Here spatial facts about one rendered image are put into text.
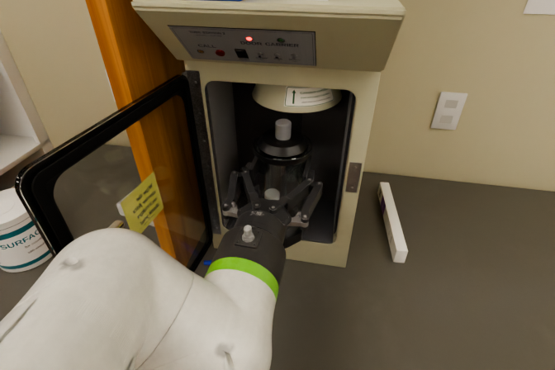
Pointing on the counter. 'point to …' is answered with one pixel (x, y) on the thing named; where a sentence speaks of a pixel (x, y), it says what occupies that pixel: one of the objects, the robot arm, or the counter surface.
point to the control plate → (296, 38)
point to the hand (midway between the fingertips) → (282, 165)
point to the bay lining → (325, 134)
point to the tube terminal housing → (283, 75)
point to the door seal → (98, 145)
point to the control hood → (264, 6)
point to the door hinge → (204, 146)
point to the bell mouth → (296, 98)
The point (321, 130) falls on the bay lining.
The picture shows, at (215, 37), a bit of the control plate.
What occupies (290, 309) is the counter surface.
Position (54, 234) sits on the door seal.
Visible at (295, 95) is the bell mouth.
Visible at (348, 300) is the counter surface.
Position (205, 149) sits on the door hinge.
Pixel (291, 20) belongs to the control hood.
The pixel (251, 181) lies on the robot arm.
